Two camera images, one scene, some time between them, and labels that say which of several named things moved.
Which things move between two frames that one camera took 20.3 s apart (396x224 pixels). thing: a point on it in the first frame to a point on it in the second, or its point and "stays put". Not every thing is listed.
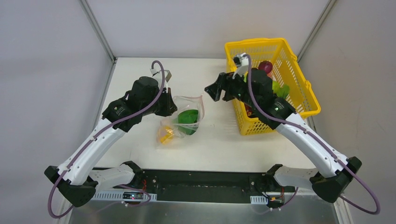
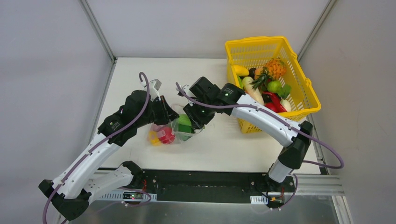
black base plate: x=203 y=185 stays put
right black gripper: x=224 y=87 to x=194 y=120
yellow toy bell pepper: x=166 y=135 to x=154 y=139
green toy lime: x=276 y=86 stays put
